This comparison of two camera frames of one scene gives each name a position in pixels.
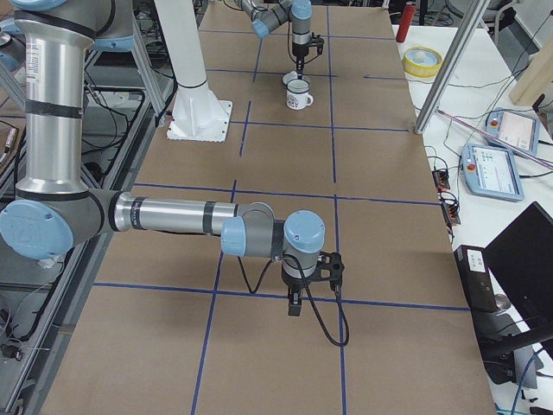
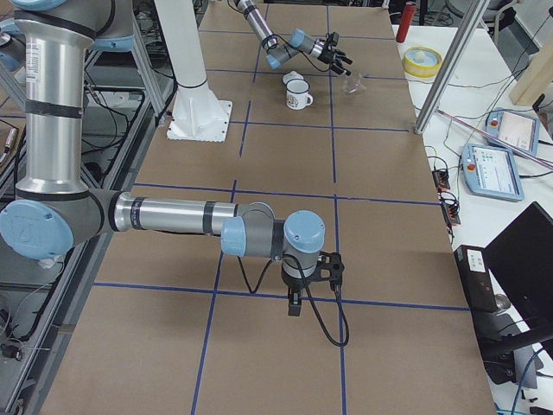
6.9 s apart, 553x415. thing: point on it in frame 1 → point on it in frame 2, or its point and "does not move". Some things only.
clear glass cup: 297,86 → 352,83
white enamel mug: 297,94 does not move
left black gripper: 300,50 → 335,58
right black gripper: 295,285 does not move
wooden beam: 537,78 does not move
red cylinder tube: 409,9 does not move
